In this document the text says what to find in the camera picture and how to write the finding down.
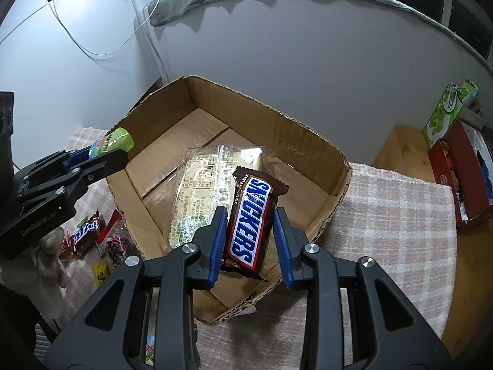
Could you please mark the red cardboard box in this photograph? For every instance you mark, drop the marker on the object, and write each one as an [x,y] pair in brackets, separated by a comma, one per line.
[457,164]

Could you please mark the clear wrapped cracker pack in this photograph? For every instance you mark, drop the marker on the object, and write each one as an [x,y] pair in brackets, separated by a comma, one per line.
[187,198]

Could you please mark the small red candy bag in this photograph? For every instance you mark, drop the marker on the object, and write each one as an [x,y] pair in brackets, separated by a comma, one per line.
[114,247]

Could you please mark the green tissue box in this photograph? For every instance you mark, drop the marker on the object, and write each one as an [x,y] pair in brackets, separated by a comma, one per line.
[447,111]

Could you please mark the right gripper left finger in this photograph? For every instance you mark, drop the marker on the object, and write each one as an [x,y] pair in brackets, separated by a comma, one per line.
[193,266]

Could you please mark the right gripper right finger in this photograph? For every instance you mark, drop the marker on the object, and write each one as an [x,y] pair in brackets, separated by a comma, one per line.
[307,267]

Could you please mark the Snickers bar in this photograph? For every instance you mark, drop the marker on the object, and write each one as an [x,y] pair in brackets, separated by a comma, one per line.
[87,233]
[251,220]

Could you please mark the green jelly cup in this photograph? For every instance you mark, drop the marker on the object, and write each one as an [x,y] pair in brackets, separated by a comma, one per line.
[118,139]

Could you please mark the yellow candy packet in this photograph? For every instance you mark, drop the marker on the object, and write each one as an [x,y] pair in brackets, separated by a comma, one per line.
[101,272]

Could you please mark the pink plaid tablecloth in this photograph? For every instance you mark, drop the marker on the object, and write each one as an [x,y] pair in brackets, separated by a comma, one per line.
[406,224]

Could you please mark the red zip snack bag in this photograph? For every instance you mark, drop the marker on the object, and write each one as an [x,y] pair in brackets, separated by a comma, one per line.
[116,216]

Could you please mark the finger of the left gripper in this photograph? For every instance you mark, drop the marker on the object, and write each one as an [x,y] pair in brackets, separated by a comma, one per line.
[72,184]
[71,159]

